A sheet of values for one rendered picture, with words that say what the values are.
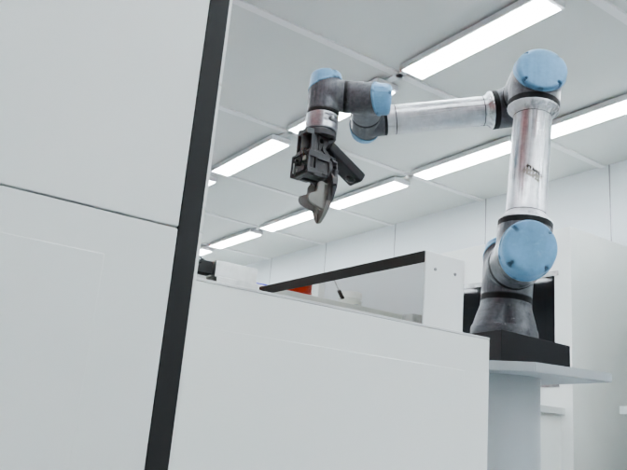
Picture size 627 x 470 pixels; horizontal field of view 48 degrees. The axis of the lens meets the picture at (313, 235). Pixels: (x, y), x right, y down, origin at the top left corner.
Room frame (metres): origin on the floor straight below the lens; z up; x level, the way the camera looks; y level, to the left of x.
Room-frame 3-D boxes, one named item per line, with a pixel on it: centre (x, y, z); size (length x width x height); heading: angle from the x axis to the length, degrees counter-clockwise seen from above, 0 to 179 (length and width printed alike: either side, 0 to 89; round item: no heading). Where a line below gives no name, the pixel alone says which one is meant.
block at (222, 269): (1.18, 0.13, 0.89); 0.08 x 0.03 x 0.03; 124
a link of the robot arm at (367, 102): (1.52, -0.10, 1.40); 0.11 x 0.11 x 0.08; 87
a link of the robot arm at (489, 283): (1.60, -0.46, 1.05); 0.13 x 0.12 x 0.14; 177
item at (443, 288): (1.42, -0.08, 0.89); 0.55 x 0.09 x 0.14; 34
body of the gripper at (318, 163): (1.51, 0.01, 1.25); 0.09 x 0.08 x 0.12; 124
